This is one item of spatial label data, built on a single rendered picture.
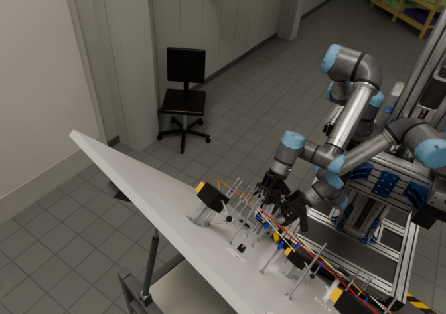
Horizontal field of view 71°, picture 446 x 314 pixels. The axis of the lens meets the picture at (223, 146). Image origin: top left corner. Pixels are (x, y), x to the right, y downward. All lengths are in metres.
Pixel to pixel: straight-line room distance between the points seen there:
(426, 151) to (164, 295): 1.17
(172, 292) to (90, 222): 1.43
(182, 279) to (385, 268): 1.51
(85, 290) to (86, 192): 0.89
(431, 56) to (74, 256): 2.51
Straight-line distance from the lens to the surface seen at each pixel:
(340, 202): 1.40
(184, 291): 1.48
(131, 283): 1.30
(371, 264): 2.51
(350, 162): 1.45
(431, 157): 1.36
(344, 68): 1.33
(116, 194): 0.73
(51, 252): 2.70
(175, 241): 0.57
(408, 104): 1.89
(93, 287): 2.47
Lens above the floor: 2.15
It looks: 41 degrees down
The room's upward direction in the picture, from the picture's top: 5 degrees clockwise
